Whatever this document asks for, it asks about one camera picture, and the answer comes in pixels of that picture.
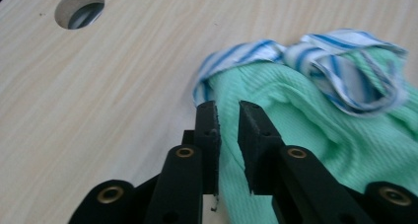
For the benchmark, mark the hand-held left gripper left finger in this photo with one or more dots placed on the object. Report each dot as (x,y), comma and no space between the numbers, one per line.
(208,141)

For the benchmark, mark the mint green striped garment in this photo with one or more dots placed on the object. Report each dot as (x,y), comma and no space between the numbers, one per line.
(295,125)

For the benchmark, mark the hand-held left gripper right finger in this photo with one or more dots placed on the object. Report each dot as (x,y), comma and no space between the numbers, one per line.
(259,141)

